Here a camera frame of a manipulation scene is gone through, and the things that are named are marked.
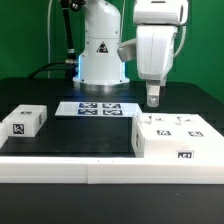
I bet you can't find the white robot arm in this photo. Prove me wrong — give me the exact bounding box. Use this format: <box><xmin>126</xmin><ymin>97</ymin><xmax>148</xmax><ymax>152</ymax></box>
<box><xmin>59</xmin><ymin>0</ymin><xmax>189</xmax><ymax>107</ymax></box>

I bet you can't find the white thin cable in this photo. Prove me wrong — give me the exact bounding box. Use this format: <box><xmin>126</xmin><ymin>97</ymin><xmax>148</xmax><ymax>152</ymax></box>
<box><xmin>47</xmin><ymin>0</ymin><xmax>54</xmax><ymax>79</ymax></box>

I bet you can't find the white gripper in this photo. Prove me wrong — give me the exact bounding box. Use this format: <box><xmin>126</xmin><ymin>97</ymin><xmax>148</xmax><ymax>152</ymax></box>
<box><xmin>136</xmin><ymin>25</ymin><xmax>177</xmax><ymax>107</ymax></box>

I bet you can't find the white cabinet door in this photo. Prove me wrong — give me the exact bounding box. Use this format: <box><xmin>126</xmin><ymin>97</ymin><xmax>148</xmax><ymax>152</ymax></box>
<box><xmin>176</xmin><ymin>114</ymin><xmax>222</xmax><ymax>138</ymax></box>
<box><xmin>138</xmin><ymin>113</ymin><xmax>183</xmax><ymax>140</ymax></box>

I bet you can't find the white cabinet body box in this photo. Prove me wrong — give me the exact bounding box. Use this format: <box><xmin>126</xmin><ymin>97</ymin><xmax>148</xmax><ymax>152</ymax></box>
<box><xmin>131</xmin><ymin>113</ymin><xmax>224</xmax><ymax>160</ymax></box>

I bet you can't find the black cable hose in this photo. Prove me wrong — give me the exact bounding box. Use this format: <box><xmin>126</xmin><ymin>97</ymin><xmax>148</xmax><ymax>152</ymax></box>
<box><xmin>27</xmin><ymin>0</ymin><xmax>81</xmax><ymax>80</ymax></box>

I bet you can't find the white marker sheet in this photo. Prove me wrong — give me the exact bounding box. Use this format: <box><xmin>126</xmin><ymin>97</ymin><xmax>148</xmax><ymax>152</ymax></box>
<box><xmin>55</xmin><ymin>102</ymin><xmax>141</xmax><ymax>117</ymax></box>

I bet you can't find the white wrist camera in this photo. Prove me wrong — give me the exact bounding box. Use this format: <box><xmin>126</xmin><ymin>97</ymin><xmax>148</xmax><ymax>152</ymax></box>
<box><xmin>117</xmin><ymin>39</ymin><xmax>136</xmax><ymax>62</ymax></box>

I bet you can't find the white cabinet top block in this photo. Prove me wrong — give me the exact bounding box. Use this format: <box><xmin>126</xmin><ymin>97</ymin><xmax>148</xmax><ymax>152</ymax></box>
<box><xmin>3</xmin><ymin>104</ymin><xmax>47</xmax><ymax>137</ymax></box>

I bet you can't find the white L-shaped boundary frame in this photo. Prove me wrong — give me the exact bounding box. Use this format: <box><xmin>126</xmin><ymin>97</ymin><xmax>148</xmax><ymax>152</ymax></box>
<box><xmin>0</xmin><ymin>123</ymin><xmax>224</xmax><ymax>184</ymax></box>

